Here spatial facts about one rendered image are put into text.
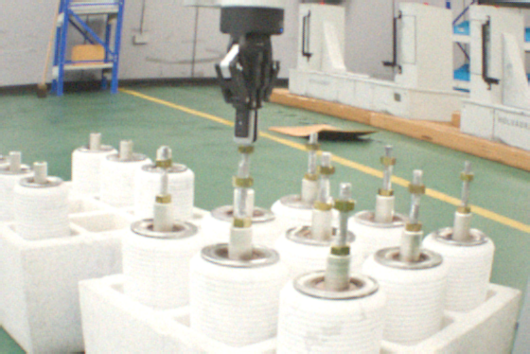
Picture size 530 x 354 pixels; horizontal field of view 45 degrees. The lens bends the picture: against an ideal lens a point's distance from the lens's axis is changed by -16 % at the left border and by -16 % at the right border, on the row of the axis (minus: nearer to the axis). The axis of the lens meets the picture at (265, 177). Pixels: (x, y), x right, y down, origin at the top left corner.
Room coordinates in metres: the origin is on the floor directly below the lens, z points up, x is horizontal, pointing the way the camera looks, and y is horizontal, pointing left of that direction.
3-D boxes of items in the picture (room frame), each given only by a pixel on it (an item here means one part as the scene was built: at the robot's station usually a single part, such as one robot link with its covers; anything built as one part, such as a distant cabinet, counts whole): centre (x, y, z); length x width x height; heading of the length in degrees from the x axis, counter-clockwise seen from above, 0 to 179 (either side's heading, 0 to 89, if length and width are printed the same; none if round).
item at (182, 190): (1.12, 0.16, 0.16); 0.10 x 0.10 x 0.18
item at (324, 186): (0.76, -0.06, 0.30); 0.01 x 0.01 x 0.08; 84
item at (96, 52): (6.48, 1.72, 0.36); 0.31 x 0.25 x 0.20; 114
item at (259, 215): (0.84, 0.02, 0.25); 0.08 x 0.08 x 0.01
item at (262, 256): (0.68, 0.02, 0.25); 0.08 x 0.08 x 0.01
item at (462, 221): (0.77, -0.23, 0.26); 0.02 x 0.02 x 0.03
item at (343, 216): (0.59, -0.07, 0.30); 0.01 x 0.01 x 0.08; 58
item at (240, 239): (0.68, 0.02, 0.26); 0.02 x 0.02 x 0.03
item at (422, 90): (4.90, -0.72, 0.45); 1.61 x 0.57 x 0.74; 24
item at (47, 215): (0.96, 0.33, 0.16); 0.10 x 0.10 x 0.18
